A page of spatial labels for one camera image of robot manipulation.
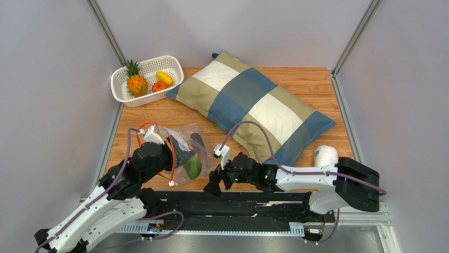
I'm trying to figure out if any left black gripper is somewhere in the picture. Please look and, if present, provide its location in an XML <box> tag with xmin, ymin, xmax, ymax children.
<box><xmin>142</xmin><ymin>134</ymin><xmax>196</xmax><ymax>183</ymax></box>

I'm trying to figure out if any clear orange zip bag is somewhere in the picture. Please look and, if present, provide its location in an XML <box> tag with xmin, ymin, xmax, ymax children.
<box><xmin>136</xmin><ymin>123</ymin><xmax>216</xmax><ymax>188</ymax></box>

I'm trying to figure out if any fake mango green orange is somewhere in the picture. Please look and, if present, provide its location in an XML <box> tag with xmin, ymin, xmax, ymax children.
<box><xmin>183</xmin><ymin>153</ymin><xmax>202</xmax><ymax>180</ymax></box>

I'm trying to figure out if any purple fake eggplant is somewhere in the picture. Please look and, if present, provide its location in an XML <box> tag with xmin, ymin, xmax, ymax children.
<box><xmin>190</xmin><ymin>132</ymin><xmax>206</xmax><ymax>153</ymax></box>

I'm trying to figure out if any orange fake pumpkin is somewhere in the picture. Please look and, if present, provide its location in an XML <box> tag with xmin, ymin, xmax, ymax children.
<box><xmin>151</xmin><ymin>81</ymin><xmax>169</xmax><ymax>93</ymax></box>

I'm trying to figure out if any yellow fake corn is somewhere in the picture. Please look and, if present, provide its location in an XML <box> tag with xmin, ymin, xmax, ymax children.
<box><xmin>156</xmin><ymin>71</ymin><xmax>174</xmax><ymax>86</ymax></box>

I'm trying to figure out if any fake pineapple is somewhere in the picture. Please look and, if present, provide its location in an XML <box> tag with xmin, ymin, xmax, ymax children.
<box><xmin>125</xmin><ymin>60</ymin><xmax>149</xmax><ymax>98</ymax></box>

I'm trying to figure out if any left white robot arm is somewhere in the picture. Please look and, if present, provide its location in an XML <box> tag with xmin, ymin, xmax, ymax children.
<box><xmin>34</xmin><ymin>139</ymin><xmax>197</xmax><ymax>252</ymax></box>

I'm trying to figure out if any blue beige checked pillow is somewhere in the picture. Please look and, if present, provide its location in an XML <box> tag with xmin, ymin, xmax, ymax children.
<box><xmin>167</xmin><ymin>52</ymin><xmax>336</xmax><ymax>166</ymax></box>

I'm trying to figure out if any white plastic basket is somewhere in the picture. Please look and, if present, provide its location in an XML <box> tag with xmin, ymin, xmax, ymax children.
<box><xmin>110</xmin><ymin>55</ymin><xmax>184</xmax><ymax>108</ymax></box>

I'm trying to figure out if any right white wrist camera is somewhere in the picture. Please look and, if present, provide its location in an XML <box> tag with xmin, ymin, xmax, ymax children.
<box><xmin>213</xmin><ymin>144</ymin><xmax>230</xmax><ymax>170</ymax></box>

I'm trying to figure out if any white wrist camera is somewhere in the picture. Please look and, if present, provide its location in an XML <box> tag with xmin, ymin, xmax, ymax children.
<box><xmin>137</xmin><ymin>124</ymin><xmax>164</xmax><ymax>144</ymax></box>
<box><xmin>213</xmin><ymin>144</ymin><xmax>230</xmax><ymax>170</ymax></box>

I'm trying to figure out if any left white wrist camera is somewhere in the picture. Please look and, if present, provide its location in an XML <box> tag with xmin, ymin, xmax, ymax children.
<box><xmin>137</xmin><ymin>124</ymin><xmax>164</xmax><ymax>144</ymax></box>

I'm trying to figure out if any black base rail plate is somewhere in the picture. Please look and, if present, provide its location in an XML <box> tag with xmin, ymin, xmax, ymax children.
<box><xmin>120</xmin><ymin>191</ymin><xmax>337</xmax><ymax>241</ymax></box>

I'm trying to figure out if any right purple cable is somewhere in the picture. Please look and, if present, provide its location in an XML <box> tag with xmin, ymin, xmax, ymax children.
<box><xmin>219</xmin><ymin>121</ymin><xmax>387</xmax><ymax>197</ymax></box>

